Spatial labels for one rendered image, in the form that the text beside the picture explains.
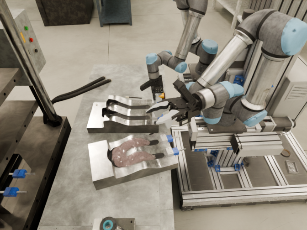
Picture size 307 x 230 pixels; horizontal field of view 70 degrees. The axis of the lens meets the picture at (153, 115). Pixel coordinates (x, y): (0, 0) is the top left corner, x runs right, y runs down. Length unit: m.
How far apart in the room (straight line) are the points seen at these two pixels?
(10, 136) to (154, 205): 0.89
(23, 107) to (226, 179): 1.70
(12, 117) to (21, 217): 0.58
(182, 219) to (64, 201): 1.11
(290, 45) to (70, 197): 1.27
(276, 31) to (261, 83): 0.23
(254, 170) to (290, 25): 1.56
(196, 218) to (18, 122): 1.58
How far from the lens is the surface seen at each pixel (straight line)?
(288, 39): 0.93
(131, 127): 1.51
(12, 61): 1.65
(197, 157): 2.18
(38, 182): 1.53
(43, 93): 1.58
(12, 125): 1.53
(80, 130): 1.66
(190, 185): 2.00
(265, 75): 1.04
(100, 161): 1.32
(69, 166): 1.49
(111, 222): 1.17
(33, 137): 1.77
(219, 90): 0.87
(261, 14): 1.01
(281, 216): 2.40
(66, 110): 3.07
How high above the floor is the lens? 2.00
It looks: 46 degrees down
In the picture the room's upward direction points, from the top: straight up
